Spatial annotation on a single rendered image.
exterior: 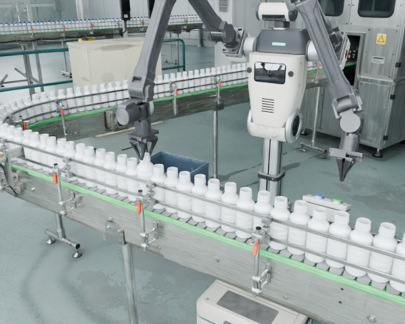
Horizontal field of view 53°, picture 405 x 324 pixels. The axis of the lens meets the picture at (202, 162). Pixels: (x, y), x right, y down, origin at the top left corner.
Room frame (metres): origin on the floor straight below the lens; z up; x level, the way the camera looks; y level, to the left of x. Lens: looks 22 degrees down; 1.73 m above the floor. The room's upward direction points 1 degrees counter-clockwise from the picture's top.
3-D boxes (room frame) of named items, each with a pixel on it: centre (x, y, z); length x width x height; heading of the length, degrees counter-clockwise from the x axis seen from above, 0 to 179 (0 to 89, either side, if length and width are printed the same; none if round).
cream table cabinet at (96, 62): (5.66, 1.17, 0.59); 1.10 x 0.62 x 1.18; 128
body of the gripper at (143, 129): (1.37, 0.21, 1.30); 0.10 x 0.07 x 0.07; 146
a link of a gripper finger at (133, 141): (1.36, 0.21, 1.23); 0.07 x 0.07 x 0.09; 56
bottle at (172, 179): (1.31, 0.11, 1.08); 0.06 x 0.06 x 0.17
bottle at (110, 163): (1.46, 0.36, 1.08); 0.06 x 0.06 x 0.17
